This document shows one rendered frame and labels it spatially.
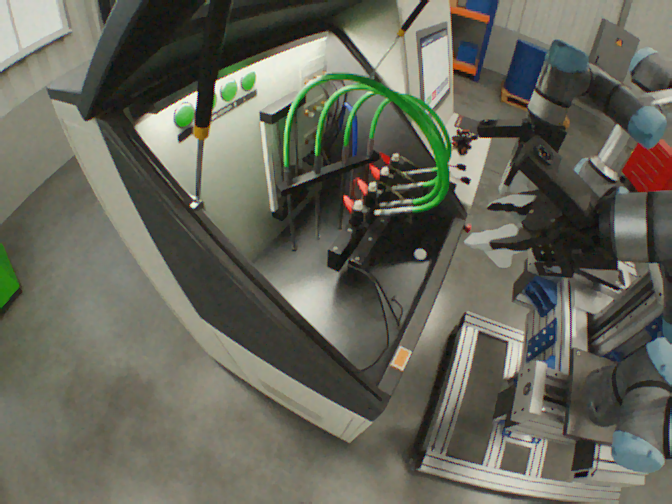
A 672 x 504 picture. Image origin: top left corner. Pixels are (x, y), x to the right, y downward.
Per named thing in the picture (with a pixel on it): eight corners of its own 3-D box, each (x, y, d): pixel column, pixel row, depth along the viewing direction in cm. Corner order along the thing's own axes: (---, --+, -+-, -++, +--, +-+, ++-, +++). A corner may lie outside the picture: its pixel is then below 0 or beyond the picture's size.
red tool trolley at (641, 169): (615, 178, 311) (644, 129, 244) (632, 182, 313) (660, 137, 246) (642, 214, 268) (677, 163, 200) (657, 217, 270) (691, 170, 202)
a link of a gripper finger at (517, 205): (498, 231, 47) (539, 243, 38) (483, 202, 45) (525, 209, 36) (510, 219, 47) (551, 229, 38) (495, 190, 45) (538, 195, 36)
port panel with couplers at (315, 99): (310, 161, 95) (310, 65, 71) (301, 157, 96) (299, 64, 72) (331, 142, 103) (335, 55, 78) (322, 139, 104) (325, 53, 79)
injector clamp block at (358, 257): (355, 295, 92) (361, 264, 80) (326, 280, 94) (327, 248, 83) (399, 223, 111) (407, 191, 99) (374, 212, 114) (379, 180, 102)
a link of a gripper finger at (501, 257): (474, 279, 43) (534, 268, 35) (456, 249, 41) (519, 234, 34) (478, 264, 44) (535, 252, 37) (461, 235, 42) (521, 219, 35)
